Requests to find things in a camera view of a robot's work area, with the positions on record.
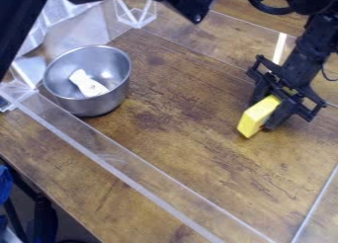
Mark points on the black table leg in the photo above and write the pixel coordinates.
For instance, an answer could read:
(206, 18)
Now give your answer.
(44, 225)

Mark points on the blue object at edge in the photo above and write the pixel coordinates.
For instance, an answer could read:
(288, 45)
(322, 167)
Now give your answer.
(5, 188)

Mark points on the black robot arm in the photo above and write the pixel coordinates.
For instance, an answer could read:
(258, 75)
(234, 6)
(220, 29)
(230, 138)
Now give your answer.
(315, 44)

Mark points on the white object in bowl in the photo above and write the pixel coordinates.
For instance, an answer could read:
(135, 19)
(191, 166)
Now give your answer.
(88, 87)

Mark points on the clear acrylic barrier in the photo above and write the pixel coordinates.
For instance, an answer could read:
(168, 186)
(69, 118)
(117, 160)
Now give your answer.
(162, 172)

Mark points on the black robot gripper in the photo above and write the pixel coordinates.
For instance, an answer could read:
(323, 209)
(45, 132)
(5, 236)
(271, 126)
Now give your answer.
(287, 81)

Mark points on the yellow butter block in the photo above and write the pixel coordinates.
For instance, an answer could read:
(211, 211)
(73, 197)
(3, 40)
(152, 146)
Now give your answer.
(256, 115)

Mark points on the stainless steel bowl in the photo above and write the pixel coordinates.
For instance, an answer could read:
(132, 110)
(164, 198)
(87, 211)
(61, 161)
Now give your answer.
(107, 65)

